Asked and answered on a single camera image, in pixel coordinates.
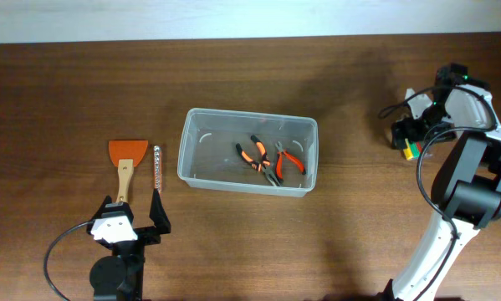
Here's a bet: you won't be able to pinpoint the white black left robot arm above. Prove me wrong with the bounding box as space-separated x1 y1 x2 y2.
87 189 171 301

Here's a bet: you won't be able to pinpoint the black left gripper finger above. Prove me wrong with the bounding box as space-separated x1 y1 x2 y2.
149 189 171 234
88 196 134 228

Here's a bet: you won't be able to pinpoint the orange scraper wooden handle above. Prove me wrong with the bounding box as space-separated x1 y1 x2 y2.
108 140 149 202

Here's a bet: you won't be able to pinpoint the red handled cutting pliers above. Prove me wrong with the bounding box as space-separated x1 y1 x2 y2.
274 140 308 184

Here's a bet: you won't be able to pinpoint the clear plastic container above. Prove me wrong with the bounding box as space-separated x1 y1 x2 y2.
177 108 319 197

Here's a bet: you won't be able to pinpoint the black orange long-nose pliers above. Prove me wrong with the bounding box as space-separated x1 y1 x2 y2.
235 135 281 186

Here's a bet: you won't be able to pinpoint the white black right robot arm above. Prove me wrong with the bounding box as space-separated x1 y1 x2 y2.
376 63 501 300

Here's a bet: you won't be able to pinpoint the red socket rail with sockets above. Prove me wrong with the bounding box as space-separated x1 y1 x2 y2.
153 145 162 193

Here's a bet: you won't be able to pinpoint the clear case coloured screwdrivers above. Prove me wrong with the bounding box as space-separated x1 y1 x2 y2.
402 139 426 161

